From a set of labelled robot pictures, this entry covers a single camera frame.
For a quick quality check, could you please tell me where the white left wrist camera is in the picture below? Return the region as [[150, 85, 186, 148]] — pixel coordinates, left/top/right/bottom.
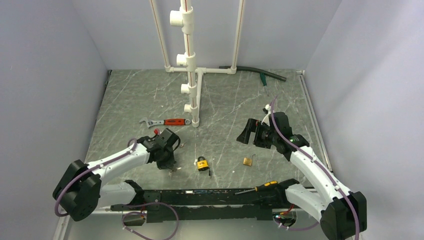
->
[[151, 128, 162, 140]]

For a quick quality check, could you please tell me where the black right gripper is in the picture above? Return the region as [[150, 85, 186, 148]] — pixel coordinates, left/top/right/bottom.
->
[[236, 118, 279, 149]]

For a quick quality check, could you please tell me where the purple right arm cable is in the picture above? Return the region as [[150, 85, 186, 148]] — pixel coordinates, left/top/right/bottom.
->
[[269, 96, 360, 240]]

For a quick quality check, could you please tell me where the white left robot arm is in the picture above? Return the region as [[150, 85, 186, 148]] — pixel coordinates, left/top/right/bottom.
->
[[52, 128, 181, 222]]

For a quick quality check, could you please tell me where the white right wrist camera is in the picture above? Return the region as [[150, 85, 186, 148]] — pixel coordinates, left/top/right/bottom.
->
[[260, 104, 271, 126]]

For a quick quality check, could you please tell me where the brass padlock open shackle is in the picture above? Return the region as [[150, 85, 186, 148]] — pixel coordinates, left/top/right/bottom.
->
[[242, 154, 258, 167]]

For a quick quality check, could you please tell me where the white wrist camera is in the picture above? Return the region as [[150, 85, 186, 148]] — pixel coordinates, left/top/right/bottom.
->
[[260, 104, 271, 126], [151, 128, 162, 140]]

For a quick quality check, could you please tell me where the red handled adjustable wrench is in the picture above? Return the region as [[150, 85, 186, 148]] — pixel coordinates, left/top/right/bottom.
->
[[139, 117, 192, 128]]

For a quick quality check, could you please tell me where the yellow black screwdriver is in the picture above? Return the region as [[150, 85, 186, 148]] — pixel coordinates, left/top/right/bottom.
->
[[235, 181, 278, 195]]

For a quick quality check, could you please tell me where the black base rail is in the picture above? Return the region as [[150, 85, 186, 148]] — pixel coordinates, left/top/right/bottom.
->
[[110, 178, 299, 223]]

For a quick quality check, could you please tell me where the white PVC pipe frame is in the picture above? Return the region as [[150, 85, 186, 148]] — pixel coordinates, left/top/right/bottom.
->
[[149, 0, 245, 128]]

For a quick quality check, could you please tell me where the green handled screwdriver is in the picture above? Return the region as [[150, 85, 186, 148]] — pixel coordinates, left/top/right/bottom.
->
[[259, 72, 270, 97]]

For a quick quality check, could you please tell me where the yellow black padlock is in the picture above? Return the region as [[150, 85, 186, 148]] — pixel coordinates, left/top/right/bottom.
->
[[196, 156, 210, 172]]

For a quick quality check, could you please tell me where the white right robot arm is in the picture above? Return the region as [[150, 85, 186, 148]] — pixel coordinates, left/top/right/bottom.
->
[[236, 112, 367, 240]]

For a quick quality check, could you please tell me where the black rubber hose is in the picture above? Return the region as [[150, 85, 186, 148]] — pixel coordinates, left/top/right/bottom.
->
[[218, 65, 288, 82]]

